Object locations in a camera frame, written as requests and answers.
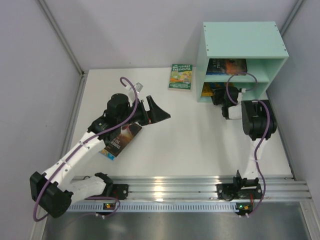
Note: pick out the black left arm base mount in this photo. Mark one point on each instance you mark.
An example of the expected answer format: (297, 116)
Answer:
(117, 191)

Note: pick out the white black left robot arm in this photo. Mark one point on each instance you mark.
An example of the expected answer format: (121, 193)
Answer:
(53, 189)

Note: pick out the green Treehouse book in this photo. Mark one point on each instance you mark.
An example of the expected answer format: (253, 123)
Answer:
(181, 77)

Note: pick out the grey slotted cable duct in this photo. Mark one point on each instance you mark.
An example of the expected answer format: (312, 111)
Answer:
(155, 207)

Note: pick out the yellow 130-Storey Treehouse book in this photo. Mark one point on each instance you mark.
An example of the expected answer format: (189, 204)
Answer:
(208, 88)

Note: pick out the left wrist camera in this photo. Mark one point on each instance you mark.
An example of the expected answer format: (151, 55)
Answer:
(138, 87)

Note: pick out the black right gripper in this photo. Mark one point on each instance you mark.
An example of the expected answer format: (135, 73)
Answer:
(217, 96)

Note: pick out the Three Days to See book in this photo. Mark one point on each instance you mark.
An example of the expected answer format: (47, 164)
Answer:
(127, 134)

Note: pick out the blue Treehouse book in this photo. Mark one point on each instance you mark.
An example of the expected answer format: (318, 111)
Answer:
(107, 154)

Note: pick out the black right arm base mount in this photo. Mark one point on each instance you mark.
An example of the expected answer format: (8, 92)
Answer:
(239, 189)

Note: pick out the mint green shelf cabinet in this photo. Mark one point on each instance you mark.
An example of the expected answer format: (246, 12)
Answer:
(248, 55)

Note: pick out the Animal Farm book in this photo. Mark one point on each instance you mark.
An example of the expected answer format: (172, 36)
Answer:
(216, 73)

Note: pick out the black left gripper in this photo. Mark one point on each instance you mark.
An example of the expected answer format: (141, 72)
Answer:
(145, 113)

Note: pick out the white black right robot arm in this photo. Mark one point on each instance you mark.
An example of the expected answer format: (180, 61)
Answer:
(258, 122)

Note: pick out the A Tale of Two Cities book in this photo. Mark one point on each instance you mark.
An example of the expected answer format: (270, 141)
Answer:
(227, 65)

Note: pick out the aluminium rail frame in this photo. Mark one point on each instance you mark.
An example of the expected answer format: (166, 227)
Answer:
(125, 42)

